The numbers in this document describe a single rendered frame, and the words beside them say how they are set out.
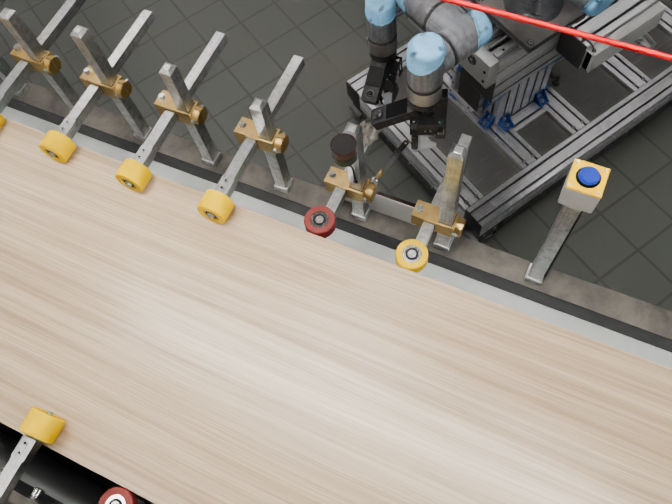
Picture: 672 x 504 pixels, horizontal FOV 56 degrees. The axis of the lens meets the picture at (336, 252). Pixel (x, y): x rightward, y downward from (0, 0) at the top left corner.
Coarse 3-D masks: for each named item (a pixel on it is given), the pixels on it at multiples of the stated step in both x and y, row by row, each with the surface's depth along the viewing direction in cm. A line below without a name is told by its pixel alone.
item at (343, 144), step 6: (336, 138) 142; (342, 138) 142; (348, 138) 142; (336, 144) 142; (342, 144) 141; (348, 144) 141; (354, 144) 141; (336, 150) 141; (342, 150) 141; (348, 150) 141; (354, 174) 157; (354, 180) 160
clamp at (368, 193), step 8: (336, 168) 169; (328, 176) 168; (336, 176) 168; (344, 176) 168; (328, 184) 168; (336, 184) 167; (344, 184) 167; (368, 184) 166; (352, 192) 166; (360, 192) 165; (368, 192) 165; (376, 192) 170; (360, 200) 169; (368, 200) 167
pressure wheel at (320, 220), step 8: (312, 208) 160; (320, 208) 160; (328, 208) 160; (312, 216) 160; (320, 216) 159; (328, 216) 159; (312, 224) 159; (320, 224) 159; (328, 224) 158; (312, 232) 158; (320, 232) 157; (328, 232) 158
